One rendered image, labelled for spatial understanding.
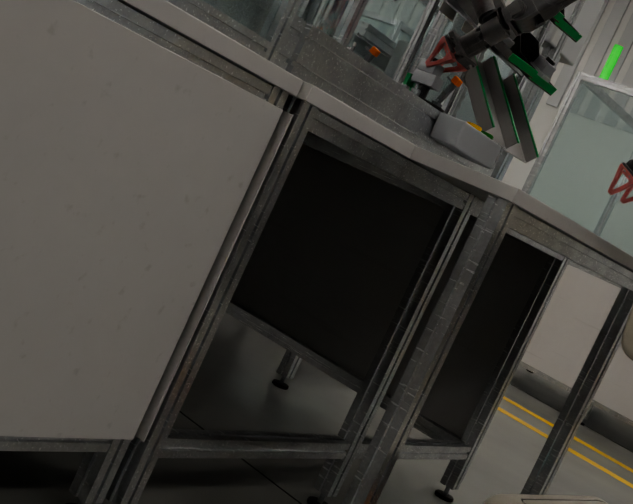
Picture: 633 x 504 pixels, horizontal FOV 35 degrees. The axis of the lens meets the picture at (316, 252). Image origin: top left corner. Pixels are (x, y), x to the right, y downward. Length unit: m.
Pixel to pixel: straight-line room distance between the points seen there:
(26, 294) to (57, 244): 0.08
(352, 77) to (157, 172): 0.53
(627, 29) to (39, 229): 10.89
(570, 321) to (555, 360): 0.26
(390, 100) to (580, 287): 4.45
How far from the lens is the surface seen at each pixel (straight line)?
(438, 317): 1.98
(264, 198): 1.76
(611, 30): 12.15
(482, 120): 2.66
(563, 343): 6.43
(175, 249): 1.67
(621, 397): 6.27
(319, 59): 1.87
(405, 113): 2.15
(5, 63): 1.35
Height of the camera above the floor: 0.74
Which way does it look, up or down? 4 degrees down
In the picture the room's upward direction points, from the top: 25 degrees clockwise
